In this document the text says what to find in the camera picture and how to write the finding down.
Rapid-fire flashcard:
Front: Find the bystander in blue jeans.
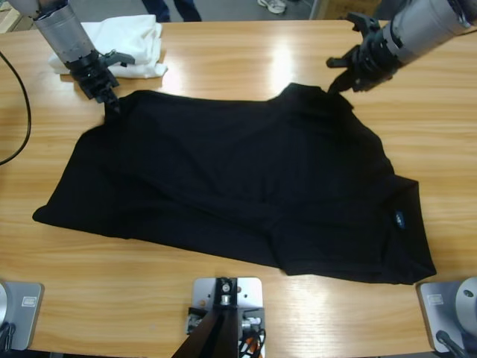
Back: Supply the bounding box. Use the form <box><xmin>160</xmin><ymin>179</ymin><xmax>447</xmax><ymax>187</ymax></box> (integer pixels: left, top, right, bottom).
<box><xmin>140</xmin><ymin>0</ymin><xmax>203</xmax><ymax>23</ymax></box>

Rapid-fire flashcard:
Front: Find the brown cardboard box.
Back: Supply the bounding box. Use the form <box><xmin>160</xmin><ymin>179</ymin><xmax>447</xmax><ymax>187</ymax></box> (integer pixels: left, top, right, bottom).
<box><xmin>320</xmin><ymin>0</ymin><xmax>381</xmax><ymax>20</ymax></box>

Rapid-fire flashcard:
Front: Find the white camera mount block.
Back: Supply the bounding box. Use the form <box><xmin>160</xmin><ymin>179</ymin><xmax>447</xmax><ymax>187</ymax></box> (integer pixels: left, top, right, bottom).
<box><xmin>185</xmin><ymin>276</ymin><xmax>268</xmax><ymax>358</ymax></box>

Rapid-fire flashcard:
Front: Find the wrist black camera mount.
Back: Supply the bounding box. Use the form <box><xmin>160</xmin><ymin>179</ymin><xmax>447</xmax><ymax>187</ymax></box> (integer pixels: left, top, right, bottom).
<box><xmin>100</xmin><ymin>48</ymin><xmax>136</xmax><ymax>69</ymax></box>
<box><xmin>346</xmin><ymin>11</ymin><xmax>382</xmax><ymax>37</ymax></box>

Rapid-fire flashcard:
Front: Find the black polo shirt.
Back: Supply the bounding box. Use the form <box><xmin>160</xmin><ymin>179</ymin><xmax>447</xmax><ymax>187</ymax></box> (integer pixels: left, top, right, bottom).
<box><xmin>31</xmin><ymin>82</ymin><xmax>437</xmax><ymax>286</ymax></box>

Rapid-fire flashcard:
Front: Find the dark camera post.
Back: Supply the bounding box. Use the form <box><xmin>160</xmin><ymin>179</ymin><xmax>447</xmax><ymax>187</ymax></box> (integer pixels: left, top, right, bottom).
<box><xmin>173</xmin><ymin>277</ymin><xmax>239</xmax><ymax>358</ymax></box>

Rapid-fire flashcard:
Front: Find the wooden pallet stack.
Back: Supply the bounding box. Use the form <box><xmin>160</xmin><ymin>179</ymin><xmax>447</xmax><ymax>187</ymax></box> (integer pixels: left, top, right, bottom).
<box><xmin>0</xmin><ymin>0</ymin><xmax>37</xmax><ymax>34</ymax></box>

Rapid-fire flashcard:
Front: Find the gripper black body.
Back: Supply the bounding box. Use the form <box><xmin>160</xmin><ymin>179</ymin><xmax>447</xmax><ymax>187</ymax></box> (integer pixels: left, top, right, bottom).
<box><xmin>69</xmin><ymin>54</ymin><xmax>121</xmax><ymax>104</ymax></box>
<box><xmin>326</xmin><ymin>28</ymin><xmax>405</xmax><ymax>93</ymax></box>

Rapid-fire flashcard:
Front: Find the arm grey base plate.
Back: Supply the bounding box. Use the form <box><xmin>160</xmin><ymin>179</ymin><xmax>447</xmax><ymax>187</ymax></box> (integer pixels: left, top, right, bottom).
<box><xmin>416</xmin><ymin>276</ymin><xmax>477</xmax><ymax>354</ymax></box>
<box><xmin>0</xmin><ymin>281</ymin><xmax>45</xmax><ymax>351</ymax></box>

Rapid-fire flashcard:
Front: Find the grey metal leg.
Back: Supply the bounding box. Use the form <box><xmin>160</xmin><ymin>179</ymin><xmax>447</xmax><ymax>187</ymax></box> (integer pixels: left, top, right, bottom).
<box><xmin>307</xmin><ymin>0</ymin><xmax>329</xmax><ymax>20</ymax></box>

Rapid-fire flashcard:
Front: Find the white folded cloth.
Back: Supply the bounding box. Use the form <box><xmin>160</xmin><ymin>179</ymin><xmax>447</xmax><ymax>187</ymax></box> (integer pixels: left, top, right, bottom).
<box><xmin>47</xmin><ymin>13</ymin><xmax>168</xmax><ymax>80</ymax></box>

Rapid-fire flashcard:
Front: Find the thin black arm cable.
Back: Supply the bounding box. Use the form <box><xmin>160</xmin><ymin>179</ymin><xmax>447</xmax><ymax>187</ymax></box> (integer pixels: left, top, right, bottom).
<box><xmin>0</xmin><ymin>50</ymin><xmax>33</xmax><ymax>166</ymax></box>

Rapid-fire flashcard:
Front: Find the thick black base cable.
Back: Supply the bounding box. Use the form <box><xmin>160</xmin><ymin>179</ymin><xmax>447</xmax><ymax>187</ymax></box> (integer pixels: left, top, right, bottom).
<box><xmin>435</xmin><ymin>330</ymin><xmax>469</xmax><ymax>358</ymax></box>
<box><xmin>0</xmin><ymin>322</ymin><xmax>18</xmax><ymax>352</ymax></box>

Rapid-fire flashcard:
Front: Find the orange black cable bundle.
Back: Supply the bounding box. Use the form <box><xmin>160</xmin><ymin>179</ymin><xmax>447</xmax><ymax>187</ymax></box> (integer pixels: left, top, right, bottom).
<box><xmin>238</xmin><ymin>327</ymin><xmax>268</xmax><ymax>358</ymax></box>

